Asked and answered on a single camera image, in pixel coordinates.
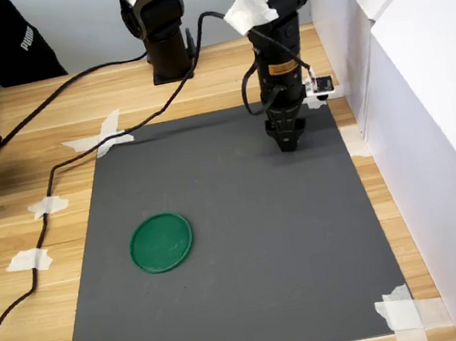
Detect black camera cable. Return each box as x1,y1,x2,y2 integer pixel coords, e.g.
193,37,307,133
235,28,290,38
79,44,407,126
0,0,352,341

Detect white camera box with board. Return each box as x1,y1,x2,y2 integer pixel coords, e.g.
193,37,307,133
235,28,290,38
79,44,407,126
302,72,339,103

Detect dark grey mat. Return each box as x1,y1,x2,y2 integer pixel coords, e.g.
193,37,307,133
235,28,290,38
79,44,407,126
36,85,420,341

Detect black flat gripper cable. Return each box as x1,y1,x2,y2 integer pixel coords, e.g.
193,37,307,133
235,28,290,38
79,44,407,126
238,61,289,116

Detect crumpled white tape strip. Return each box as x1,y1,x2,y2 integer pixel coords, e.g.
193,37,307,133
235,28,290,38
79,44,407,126
221,0,282,39

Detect black power cable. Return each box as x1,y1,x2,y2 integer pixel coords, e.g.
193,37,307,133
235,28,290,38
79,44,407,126
0,51,164,176

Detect round green lid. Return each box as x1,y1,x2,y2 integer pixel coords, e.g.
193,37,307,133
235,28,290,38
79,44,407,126
125,209,199,279

